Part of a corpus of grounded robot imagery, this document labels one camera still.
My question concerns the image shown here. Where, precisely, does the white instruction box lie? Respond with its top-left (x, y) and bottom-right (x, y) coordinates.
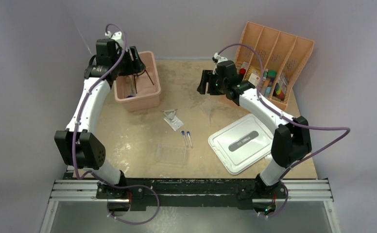
top-left (248, 73), bottom-right (259, 88)

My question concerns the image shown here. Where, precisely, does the green eraser block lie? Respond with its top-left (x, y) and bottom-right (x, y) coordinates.
top-left (267, 70), bottom-right (277, 82)

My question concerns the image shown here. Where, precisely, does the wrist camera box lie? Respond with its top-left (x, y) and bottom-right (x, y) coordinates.
top-left (212, 53), bottom-right (228, 64)
top-left (105, 31), bottom-right (123, 40)

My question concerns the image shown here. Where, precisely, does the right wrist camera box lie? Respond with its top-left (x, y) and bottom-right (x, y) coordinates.
top-left (212, 53), bottom-right (228, 64)

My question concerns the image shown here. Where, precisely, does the clay pipe triangle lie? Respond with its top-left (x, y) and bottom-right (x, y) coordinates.
top-left (163, 109), bottom-right (177, 121)

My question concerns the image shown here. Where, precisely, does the white paper packet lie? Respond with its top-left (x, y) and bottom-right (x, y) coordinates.
top-left (163, 116), bottom-right (184, 131)

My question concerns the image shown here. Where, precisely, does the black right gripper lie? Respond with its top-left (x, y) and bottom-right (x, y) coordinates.
top-left (198, 70), bottom-right (228, 96)

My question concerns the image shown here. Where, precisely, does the orange cap highlighter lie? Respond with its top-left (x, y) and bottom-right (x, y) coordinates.
top-left (260, 79), bottom-right (270, 95)

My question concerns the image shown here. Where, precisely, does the black wire tripod ring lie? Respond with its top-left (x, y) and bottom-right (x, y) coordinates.
top-left (134, 66), bottom-right (154, 95)

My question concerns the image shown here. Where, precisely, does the aluminium frame rail base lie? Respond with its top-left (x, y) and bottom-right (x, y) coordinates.
top-left (38, 57), bottom-right (342, 233)

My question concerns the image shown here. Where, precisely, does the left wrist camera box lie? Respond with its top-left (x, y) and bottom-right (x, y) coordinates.
top-left (105, 31), bottom-right (123, 40)

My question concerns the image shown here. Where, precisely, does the white plastic lid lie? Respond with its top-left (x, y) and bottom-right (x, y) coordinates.
top-left (208, 114), bottom-right (273, 175)

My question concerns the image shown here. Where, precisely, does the graduated cylinder blue base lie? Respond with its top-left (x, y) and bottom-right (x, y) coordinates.
top-left (125, 75), bottom-right (137, 98)

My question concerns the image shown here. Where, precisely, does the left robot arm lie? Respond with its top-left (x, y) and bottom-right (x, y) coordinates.
top-left (54, 38), bottom-right (145, 199)

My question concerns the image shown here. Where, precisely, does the clear plastic funnel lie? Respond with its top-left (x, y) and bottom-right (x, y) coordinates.
top-left (202, 102), bottom-right (217, 125)

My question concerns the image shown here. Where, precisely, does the white glue stick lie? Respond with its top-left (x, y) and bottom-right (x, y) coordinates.
top-left (262, 68), bottom-right (269, 81)

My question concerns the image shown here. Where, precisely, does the pink four-slot file organizer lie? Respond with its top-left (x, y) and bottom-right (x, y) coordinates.
top-left (234, 22), bottom-right (314, 110)

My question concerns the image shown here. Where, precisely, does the pink plastic bin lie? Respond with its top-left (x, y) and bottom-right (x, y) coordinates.
top-left (113, 51), bottom-right (161, 112)

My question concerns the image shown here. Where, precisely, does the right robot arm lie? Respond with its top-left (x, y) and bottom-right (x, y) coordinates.
top-left (197, 60), bottom-right (312, 198)

